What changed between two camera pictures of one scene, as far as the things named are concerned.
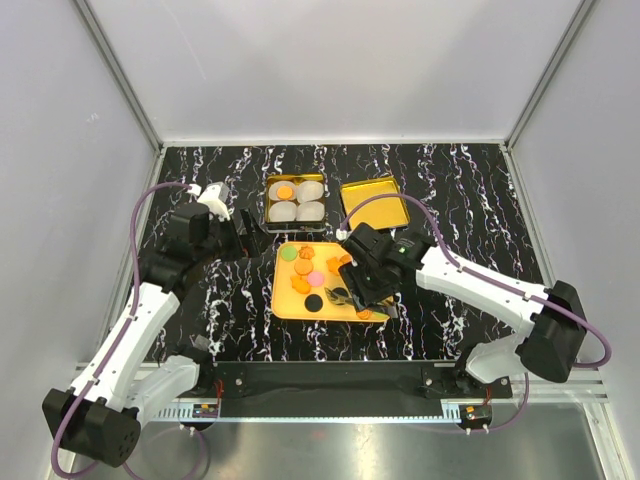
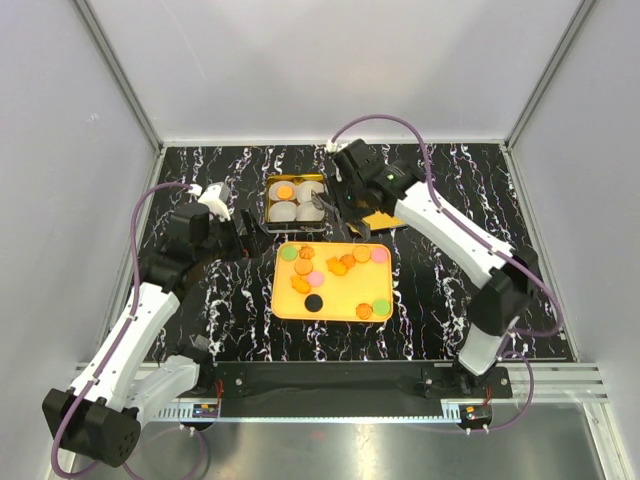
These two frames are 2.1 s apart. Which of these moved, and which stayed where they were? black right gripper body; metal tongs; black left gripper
Moved: black right gripper body; metal tongs
Stayed: black left gripper
